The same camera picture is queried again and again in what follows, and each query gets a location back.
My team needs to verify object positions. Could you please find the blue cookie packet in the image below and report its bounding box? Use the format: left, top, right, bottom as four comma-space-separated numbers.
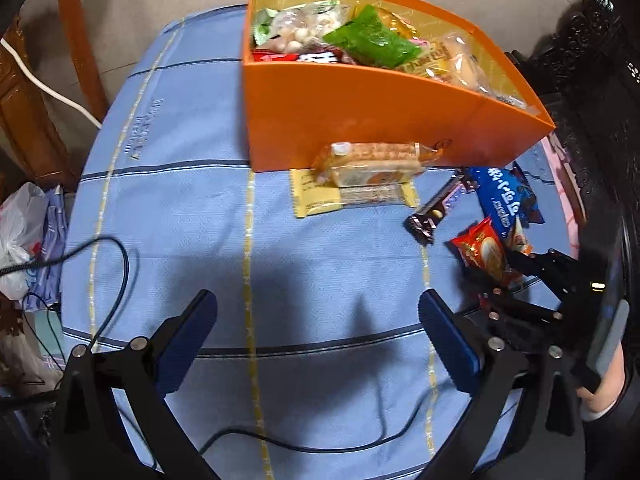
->
465, 160, 546, 241

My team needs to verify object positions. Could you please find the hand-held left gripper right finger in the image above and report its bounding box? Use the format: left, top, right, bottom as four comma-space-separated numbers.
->
415, 289, 578, 480

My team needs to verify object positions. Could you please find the person's right hand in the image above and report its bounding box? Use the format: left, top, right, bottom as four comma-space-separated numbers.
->
575, 345, 633, 423

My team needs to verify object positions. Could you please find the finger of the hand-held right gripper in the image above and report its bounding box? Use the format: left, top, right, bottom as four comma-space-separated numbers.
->
506, 249, 581, 291
480, 285, 566, 342

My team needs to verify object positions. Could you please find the green and white snack packet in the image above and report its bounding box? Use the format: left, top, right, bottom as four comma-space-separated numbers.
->
251, 7, 283, 48

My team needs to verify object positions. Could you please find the pale teal sheet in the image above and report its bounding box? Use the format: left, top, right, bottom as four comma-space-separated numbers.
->
30, 310, 66, 361

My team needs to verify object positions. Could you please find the blue striped plastic bag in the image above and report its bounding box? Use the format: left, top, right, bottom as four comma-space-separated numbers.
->
25, 185, 68, 311

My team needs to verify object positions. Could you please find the clear yellow pastry packet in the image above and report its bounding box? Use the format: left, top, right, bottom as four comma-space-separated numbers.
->
440, 32, 488, 93

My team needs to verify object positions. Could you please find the orange cardboard box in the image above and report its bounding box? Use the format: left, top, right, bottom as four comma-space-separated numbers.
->
241, 0, 557, 173

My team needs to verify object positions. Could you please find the yellow foil snack packet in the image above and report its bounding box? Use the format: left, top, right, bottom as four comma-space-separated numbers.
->
350, 4, 416, 41

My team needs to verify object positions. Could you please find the pale yellow biscuit packet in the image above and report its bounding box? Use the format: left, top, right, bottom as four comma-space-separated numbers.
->
290, 167, 418, 218

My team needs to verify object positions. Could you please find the blue striped tablecloth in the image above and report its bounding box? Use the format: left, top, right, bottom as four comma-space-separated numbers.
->
60, 4, 586, 480

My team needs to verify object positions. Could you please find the dark carved wooden furniture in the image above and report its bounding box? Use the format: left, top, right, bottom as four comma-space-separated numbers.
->
505, 0, 640, 281

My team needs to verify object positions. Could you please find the clear cracker packet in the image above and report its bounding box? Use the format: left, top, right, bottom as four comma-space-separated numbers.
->
312, 141, 448, 187

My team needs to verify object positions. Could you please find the red and cream snack packet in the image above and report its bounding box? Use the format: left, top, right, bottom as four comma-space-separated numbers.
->
446, 216, 526, 288

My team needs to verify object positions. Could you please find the brown wooden chair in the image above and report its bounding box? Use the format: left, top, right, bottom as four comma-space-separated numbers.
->
0, 0, 111, 191

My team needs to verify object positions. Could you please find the white plastic bag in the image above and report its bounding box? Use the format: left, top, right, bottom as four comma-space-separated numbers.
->
0, 182, 48, 301

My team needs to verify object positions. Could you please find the white ball candy packet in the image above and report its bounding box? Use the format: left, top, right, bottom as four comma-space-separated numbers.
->
260, 1, 351, 56

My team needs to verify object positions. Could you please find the black and red chocolate bar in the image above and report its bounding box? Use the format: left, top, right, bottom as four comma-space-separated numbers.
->
250, 46, 358, 66

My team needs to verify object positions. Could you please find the white power cable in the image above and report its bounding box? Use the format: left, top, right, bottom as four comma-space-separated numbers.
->
0, 37, 103, 128

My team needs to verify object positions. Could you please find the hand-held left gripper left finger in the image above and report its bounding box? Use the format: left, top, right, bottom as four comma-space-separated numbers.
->
50, 289, 221, 480

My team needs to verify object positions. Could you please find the dark brown chocolate bar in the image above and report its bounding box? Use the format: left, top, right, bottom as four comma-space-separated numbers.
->
406, 172, 473, 246

